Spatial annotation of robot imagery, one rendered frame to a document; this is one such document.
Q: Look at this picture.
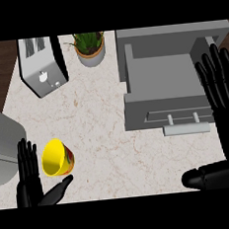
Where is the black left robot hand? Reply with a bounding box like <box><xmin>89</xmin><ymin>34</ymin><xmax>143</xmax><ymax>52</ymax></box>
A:
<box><xmin>10</xmin><ymin>132</ymin><xmax>77</xmax><ymax>209</ymax></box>

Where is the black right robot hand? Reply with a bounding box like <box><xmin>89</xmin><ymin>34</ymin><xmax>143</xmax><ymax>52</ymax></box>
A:
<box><xmin>168</xmin><ymin>41</ymin><xmax>229</xmax><ymax>193</ymax></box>

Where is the yellow cup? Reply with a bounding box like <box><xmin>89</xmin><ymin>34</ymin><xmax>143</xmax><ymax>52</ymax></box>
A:
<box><xmin>38</xmin><ymin>136</ymin><xmax>78</xmax><ymax>179</ymax></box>

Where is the grey drawer front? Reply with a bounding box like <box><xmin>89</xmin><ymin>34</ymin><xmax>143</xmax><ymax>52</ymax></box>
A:
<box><xmin>121</xmin><ymin>85</ymin><xmax>220</xmax><ymax>141</ymax></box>

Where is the grey drawer cabinet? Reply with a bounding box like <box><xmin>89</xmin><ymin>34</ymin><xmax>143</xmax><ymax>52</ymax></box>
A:
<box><xmin>114</xmin><ymin>18</ymin><xmax>229</xmax><ymax>132</ymax></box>

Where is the grey rounded appliance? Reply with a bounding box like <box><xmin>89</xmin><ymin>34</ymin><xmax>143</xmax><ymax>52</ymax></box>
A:
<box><xmin>0</xmin><ymin>101</ymin><xmax>32</xmax><ymax>187</ymax></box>

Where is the silver toaster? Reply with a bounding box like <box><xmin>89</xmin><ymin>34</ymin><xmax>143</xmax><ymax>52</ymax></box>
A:
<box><xmin>16</xmin><ymin>34</ymin><xmax>71</xmax><ymax>101</ymax></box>

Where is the potted green plant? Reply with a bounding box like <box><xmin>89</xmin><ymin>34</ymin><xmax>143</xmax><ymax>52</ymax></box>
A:
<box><xmin>66</xmin><ymin>31</ymin><xmax>109</xmax><ymax>70</ymax></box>

